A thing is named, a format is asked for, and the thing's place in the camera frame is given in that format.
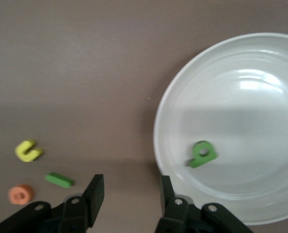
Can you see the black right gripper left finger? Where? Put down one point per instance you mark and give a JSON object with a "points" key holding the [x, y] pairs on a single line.
{"points": [[81, 213]]}

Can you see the yellow foam letter u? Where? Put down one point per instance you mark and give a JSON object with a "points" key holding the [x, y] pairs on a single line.
{"points": [[25, 156]]}

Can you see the beige round plate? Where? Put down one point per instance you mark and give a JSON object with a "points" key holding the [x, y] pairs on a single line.
{"points": [[226, 121]]}

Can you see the green foam letter l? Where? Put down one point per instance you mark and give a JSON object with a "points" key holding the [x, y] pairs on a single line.
{"points": [[59, 180]]}

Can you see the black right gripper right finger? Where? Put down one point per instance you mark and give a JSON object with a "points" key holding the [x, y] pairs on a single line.
{"points": [[178, 216]]}

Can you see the green foam letter b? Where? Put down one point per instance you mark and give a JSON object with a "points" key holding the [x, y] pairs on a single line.
{"points": [[198, 159]]}

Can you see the orange foam letter e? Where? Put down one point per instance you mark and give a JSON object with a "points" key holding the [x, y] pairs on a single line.
{"points": [[14, 194]]}

